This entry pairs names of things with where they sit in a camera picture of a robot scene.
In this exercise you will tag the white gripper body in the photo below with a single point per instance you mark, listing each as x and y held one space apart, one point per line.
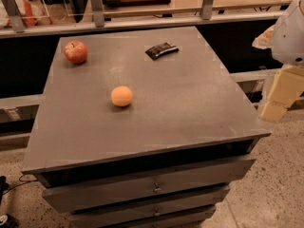
290 40

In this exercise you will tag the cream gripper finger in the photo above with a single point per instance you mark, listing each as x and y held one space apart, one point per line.
264 40
288 85

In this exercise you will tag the orange fruit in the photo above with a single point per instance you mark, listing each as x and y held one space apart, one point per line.
121 96

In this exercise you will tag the red apple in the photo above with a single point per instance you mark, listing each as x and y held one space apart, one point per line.
76 52

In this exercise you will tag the black snack wrapper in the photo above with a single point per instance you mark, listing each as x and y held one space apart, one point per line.
160 50

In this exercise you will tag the black and wood bar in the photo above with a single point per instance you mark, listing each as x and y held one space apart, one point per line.
124 3

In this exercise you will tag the grey drawer cabinet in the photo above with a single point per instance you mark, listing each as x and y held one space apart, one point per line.
186 108

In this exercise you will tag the bottom grey drawer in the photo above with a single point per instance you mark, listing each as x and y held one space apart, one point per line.
172 219

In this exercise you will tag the grey drawer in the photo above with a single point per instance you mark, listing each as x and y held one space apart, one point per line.
172 179
172 219
151 208

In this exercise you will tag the middle grey drawer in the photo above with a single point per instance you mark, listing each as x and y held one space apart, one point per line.
151 208

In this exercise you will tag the orange white bag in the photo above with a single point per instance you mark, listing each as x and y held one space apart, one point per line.
32 15

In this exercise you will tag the top grey drawer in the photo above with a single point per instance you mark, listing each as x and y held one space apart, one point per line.
172 179

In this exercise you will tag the dark can on floor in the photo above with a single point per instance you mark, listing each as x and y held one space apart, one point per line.
7 221

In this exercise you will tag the metal railing frame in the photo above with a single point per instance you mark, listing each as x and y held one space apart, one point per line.
97 17

